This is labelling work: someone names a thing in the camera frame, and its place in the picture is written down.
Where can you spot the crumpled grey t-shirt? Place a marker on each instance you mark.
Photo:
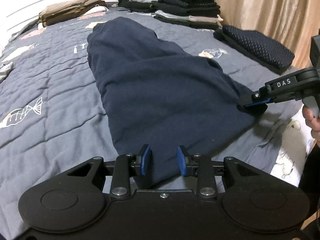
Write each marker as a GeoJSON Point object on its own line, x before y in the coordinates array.
{"type": "Point", "coordinates": [5, 71]}

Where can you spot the stack of folded dark clothes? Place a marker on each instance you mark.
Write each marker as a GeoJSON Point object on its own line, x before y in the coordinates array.
{"type": "Point", "coordinates": [190, 7]}

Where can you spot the navy t-shirt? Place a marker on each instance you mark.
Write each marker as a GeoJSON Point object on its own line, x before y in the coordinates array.
{"type": "Point", "coordinates": [162, 92]}

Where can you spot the black folded cloth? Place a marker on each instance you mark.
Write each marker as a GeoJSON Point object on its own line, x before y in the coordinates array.
{"type": "Point", "coordinates": [240, 52]}

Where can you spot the person's right hand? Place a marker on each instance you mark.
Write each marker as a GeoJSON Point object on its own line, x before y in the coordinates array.
{"type": "Point", "coordinates": [315, 127]}

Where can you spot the white printed bed sheet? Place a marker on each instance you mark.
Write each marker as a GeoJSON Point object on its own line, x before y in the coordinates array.
{"type": "Point", "coordinates": [290, 150]}

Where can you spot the black folded pants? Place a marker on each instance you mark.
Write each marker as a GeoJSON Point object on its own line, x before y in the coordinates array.
{"type": "Point", "coordinates": [140, 6]}

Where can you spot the grey quilted bedspread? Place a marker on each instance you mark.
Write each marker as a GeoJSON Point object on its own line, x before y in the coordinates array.
{"type": "Point", "coordinates": [50, 80]}

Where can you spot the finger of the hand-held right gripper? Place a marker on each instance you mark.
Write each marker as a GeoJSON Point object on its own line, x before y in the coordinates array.
{"type": "Point", "coordinates": [255, 109]}
{"type": "Point", "coordinates": [257, 103]}

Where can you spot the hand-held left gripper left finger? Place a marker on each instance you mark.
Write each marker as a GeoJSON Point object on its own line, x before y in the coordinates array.
{"type": "Point", "coordinates": [146, 158]}

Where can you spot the navy dotted folded sweater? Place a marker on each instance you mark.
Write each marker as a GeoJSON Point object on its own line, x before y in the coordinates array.
{"type": "Point", "coordinates": [260, 47]}

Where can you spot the beige curtain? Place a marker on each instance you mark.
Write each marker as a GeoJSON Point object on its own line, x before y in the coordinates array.
{"type": "Point", "coordinates": [270, 10]}

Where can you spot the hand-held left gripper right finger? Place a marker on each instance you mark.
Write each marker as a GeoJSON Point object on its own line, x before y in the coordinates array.
{"type": "Point", "coordinates": [181, 161]}

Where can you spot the black folded jacket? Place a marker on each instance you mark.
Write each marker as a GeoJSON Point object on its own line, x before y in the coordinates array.
{"type": "Point", "coordinates": [125, 0]}

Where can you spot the dark grey cloth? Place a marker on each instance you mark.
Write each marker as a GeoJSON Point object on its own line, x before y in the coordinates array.
{"type": "Point", "coordinates": [23, 31]}

